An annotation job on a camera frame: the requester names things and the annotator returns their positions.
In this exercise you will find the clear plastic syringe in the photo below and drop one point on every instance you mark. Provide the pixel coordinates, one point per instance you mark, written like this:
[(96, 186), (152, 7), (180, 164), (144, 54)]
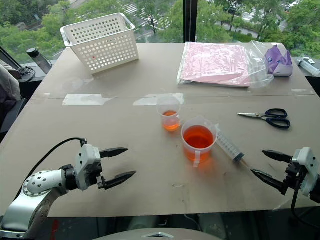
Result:
[(228, 146)]

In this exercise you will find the large clear syringe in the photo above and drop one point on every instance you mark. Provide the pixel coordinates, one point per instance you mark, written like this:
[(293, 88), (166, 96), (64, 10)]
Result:
[(308, 66)]

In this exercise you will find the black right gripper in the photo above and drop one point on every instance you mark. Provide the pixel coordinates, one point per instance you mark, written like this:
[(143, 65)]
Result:
[(295, 175)]

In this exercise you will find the grey rounded robot torso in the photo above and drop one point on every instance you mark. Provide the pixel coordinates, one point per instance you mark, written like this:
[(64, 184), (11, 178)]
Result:
[(155, 235)]

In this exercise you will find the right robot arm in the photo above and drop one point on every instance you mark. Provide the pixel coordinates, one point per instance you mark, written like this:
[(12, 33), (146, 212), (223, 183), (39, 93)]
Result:
[(316, 191)]

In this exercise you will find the purple tissue pack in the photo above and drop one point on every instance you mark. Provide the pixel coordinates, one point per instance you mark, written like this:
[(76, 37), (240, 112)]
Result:
[(278, 61)]

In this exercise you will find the black capped bottle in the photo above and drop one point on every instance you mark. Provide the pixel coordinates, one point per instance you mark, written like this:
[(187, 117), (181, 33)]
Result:
[(38, 59)]

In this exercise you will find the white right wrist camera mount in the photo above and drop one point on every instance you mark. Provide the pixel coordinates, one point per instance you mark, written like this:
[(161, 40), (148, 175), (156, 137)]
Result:
[(306, 160)]

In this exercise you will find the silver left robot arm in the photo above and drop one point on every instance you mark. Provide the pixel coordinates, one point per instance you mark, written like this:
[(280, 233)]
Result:
[(37, 185)]

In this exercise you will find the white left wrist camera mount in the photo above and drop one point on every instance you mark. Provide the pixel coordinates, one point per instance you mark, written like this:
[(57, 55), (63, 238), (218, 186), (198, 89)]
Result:
[(86, 160)]

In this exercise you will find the black window pillar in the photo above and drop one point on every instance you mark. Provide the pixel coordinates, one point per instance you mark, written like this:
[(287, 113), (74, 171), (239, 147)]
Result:
[(190, 20)]

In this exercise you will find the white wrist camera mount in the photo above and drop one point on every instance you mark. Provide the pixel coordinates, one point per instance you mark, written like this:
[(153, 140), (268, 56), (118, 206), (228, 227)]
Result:
[(306, 160), (86, 160)]

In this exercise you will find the grey cloth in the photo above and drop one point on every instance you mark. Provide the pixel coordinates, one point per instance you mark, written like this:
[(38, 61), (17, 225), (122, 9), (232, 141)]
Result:
[(8, 86)]

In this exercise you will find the pink paper in plastic bag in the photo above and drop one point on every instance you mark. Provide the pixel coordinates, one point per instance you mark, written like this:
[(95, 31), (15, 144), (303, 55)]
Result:
[(260, 72)]

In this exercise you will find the pink paper stack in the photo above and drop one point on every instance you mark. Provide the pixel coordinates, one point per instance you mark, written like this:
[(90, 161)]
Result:
[(215, 65)]

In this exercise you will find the white perforated plastic basket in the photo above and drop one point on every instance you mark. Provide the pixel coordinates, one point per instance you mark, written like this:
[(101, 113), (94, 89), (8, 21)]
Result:
[(105, 47)]

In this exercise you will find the small clear plastic cup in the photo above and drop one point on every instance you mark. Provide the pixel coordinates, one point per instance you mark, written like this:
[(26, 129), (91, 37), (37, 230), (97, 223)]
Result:
[(170, 122)]

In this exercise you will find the large beaker orange liquid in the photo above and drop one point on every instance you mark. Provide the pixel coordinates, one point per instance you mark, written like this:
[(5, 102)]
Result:
[(198, 142)]

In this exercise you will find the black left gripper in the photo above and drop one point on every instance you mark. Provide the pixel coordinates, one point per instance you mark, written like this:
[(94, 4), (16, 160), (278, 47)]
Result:
[(94, 175)]

